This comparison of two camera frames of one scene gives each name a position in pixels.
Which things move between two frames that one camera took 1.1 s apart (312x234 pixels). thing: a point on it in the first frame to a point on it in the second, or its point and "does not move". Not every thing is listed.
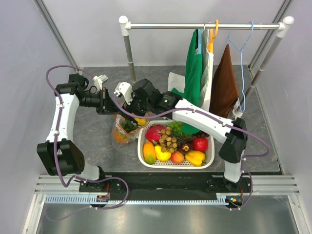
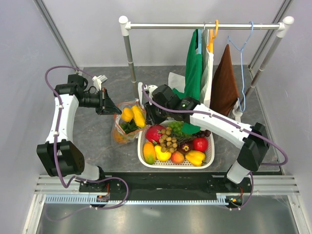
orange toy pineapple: (120, 137) does not move
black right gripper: (129, 107) to (151, 119)
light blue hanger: (199, 46) does not move
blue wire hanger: (241, 49) does not move
